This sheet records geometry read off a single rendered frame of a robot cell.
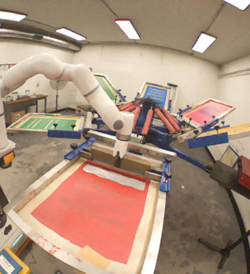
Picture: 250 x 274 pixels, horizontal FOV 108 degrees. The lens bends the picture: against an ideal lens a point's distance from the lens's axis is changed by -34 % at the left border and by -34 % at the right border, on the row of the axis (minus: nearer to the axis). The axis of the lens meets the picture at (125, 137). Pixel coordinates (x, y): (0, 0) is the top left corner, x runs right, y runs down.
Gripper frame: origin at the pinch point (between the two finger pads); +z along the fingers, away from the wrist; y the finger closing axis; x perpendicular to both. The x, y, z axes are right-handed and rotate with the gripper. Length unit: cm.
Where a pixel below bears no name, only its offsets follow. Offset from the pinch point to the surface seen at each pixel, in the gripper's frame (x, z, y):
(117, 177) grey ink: 2.3, 5.4, 6.9
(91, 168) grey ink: -13.4, 5.0, 7.7
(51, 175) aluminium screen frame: -25.7, 2.2, 28.0
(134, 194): 14.0, 5.9, 15.3
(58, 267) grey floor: -26, 101, 61
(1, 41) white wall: -379, -159, -65
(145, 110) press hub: -1, -18, -81
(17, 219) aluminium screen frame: -20, 2, 58
